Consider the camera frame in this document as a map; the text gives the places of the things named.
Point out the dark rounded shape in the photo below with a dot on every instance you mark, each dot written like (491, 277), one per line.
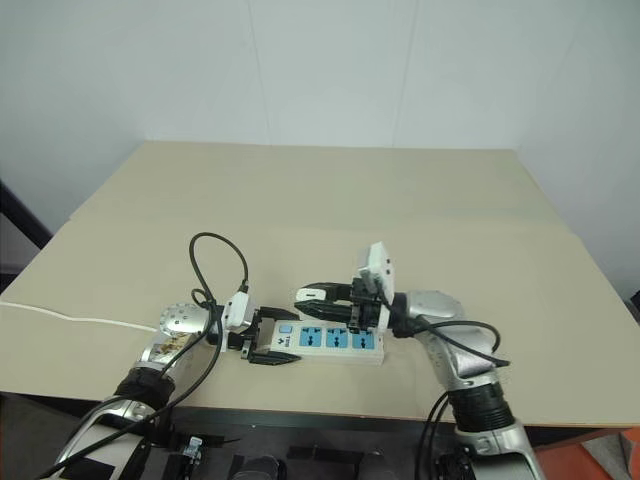
(257, 469)

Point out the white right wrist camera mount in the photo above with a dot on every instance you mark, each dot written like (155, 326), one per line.
(380, 265)

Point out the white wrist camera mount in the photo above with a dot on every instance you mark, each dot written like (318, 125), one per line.
(239, 310)
(380, 265)

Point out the black table frame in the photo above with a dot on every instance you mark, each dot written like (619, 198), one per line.
(300, 417)

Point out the dark furniture panel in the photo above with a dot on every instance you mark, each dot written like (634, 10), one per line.
(20, 225)

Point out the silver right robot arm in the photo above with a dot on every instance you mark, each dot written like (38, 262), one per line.
(435, 305)

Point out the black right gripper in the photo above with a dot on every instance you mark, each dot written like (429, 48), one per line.
(366, 314)

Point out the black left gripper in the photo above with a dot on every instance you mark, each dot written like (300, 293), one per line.
(261, 329)

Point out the white power strip blue sockets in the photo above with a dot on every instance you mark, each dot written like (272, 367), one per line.
(340, 342)

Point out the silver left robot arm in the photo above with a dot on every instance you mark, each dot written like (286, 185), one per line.
(182, 320)

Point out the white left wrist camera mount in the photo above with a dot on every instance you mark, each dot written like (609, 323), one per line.
(239, 310)

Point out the white charger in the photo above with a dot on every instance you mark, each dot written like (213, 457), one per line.
(307, 295)

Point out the small metal clip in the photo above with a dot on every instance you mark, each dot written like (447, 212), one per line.
(193, 446)

